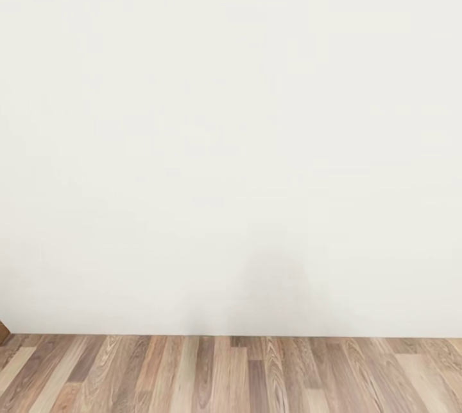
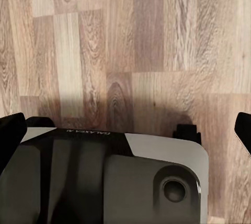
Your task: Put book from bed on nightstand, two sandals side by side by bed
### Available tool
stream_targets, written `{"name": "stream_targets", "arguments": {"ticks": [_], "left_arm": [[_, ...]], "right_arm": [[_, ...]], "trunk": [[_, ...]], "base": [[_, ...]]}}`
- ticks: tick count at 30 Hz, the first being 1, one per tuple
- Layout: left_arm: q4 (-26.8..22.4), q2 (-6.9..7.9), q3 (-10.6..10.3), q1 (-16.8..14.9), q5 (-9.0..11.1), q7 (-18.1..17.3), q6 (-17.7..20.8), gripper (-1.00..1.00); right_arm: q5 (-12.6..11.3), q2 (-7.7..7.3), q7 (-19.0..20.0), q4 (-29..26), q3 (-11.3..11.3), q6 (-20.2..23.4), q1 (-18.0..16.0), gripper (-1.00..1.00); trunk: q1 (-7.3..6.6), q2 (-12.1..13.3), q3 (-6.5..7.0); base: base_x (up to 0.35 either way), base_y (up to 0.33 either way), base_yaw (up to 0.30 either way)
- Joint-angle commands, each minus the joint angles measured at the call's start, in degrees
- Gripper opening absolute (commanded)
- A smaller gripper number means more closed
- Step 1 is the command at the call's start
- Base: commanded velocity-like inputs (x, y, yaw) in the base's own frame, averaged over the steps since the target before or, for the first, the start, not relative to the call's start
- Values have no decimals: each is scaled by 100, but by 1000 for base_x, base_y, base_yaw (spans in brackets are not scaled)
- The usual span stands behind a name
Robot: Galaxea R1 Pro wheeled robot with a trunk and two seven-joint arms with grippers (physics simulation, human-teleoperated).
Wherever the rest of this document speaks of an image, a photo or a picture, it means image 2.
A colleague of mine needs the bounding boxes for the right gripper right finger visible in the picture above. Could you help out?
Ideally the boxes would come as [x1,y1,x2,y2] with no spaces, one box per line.
[234,112,251,154]

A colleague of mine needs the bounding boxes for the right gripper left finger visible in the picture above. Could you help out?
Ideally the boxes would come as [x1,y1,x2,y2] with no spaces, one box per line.
[0,112,27,175]

